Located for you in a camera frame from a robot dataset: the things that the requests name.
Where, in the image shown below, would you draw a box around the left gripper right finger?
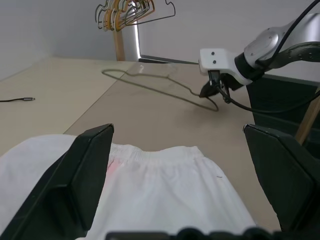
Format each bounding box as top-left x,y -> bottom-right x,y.
241,123 -> 320,233

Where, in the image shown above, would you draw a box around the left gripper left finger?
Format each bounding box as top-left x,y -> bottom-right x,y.
0,123 -> 116,240

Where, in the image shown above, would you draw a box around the bare wire hanger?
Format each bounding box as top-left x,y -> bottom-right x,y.
101,68 -> 220,113

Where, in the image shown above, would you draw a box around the white shorts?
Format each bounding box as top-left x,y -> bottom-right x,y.
0,134 -> 258,240

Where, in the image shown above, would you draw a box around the bunch of hangers on rack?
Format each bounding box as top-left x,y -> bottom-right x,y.
109,0 -> 151,31

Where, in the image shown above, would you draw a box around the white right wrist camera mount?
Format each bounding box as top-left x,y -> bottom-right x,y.
198,48 -> 253,86

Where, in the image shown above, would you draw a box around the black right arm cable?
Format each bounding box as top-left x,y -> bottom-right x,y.
208,0 -> 320,113

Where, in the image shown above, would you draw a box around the dark wire hanger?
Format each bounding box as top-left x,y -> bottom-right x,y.
136,0 -> 177,26

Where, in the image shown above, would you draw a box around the dark USB hub with cable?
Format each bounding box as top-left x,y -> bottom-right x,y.
0,96 -> 36,103

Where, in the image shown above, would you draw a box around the olive wire hanger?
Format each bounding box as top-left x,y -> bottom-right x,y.
119,0 -> 156,26

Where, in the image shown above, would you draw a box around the yellow wire hanger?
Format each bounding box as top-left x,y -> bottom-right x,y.
102,0 -> 141,32

